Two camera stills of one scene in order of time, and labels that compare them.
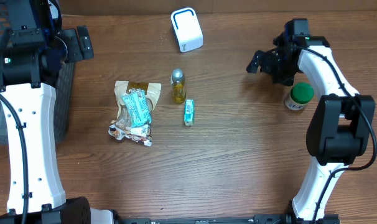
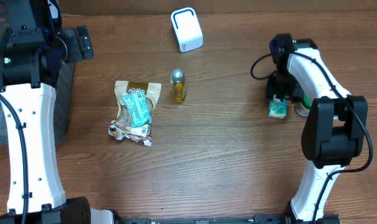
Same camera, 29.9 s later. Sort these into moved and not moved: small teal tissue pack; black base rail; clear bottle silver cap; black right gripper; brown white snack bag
Moved: black right gripper; small teal tissue pack
Not moved: clear bottle silver cap; black base rail; brown white snack bag
